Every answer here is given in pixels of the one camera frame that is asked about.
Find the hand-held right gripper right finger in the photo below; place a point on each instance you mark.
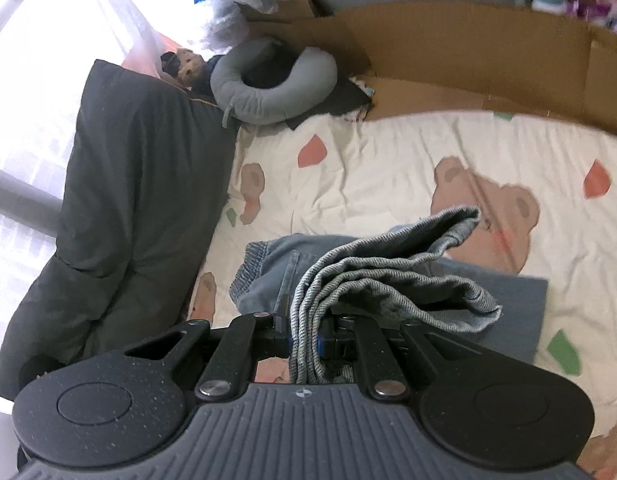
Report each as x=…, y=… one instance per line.
x=319, y=347

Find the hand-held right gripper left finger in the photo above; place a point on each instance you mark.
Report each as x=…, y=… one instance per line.
x=287, y=342

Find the blue denim jeans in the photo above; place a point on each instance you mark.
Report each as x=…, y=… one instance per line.
x=388, y=280

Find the cream bear print bedsheet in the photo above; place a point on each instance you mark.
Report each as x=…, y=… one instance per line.
x=388, y=160

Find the dark grey pillow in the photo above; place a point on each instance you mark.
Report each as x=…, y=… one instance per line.
x=128, y=185

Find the floral patterned cloth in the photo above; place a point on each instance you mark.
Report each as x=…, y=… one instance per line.
x=361, y=110

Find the grey neck pillow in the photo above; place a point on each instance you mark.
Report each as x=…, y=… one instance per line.
x=288, y=100

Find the black cloth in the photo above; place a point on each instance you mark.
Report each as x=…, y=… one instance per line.
x=333, y=100

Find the brown teddy bear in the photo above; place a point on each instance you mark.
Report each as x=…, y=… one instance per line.
x=188, y=65

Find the pink cushion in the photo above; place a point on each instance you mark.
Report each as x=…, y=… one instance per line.
x=148, y=55

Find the pale grey crumpled bundle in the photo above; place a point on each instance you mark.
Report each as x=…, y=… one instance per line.
x=223, y=25

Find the brown cardboard sheet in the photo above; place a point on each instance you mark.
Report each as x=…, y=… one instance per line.
x=463, y=50

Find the purple and white packet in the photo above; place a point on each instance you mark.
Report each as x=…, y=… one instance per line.
x=588, y=10

